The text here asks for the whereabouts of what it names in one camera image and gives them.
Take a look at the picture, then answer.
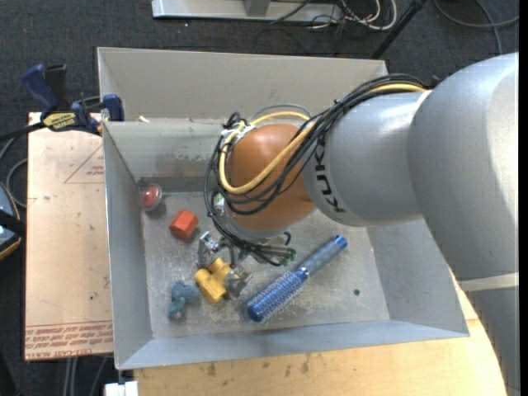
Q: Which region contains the red ball in clear shell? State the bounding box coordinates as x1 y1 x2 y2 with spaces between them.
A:
139 182 165 213

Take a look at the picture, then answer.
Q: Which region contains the brown cardboard board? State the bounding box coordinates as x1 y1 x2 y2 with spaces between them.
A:
24 111 115 362

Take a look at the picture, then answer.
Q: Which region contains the yellow plastic pipe fitting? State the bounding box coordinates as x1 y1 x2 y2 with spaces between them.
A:
193 257 233 306

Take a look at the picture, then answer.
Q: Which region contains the orange-red faceted block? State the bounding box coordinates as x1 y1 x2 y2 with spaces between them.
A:
168 210 200 240

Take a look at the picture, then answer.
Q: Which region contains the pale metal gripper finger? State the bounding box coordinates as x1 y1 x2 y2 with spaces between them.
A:
197 231 220 269
225 266 254 299

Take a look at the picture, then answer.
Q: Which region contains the grey metal bin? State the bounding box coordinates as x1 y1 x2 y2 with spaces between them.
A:
97 46 470 371

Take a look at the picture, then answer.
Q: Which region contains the blue-grey toy figure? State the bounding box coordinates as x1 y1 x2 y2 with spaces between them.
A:
167 280 202 321

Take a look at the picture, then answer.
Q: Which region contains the blue round hairbrush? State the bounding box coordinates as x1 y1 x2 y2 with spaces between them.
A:
246 234 349 323

